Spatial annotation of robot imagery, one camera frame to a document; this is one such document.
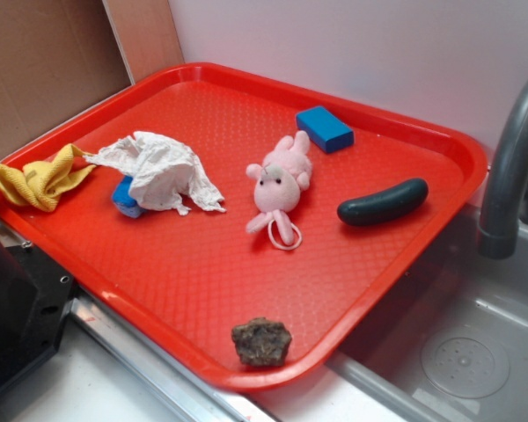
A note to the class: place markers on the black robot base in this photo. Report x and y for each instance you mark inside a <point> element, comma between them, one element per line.
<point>35,298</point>

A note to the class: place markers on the dark green plastic pickle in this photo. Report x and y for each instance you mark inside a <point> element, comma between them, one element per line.
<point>384,206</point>

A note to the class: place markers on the red plastic tray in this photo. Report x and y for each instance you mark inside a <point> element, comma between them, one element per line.
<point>186,281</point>

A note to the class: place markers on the pink plush bunny toy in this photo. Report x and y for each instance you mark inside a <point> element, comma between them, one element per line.
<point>280,179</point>

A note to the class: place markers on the blue rectangular block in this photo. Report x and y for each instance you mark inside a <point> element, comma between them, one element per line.
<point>328,132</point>

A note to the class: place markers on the white crumpled paper towel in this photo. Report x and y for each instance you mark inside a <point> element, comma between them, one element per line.
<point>163,171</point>

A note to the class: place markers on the brown rock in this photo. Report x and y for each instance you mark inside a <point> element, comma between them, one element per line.
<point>261,342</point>

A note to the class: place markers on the blue sponge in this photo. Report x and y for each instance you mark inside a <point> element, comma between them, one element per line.
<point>124,202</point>

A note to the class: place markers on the yellow cloth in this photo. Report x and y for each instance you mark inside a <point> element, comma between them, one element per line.
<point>41,184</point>

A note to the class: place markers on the grey toy faucet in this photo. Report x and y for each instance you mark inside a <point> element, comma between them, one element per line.
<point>505,202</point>

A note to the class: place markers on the grey toy sink basin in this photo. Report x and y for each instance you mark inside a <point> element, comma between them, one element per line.
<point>449,341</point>

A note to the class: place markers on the brown cardboard panel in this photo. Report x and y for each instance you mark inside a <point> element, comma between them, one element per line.
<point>57,58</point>

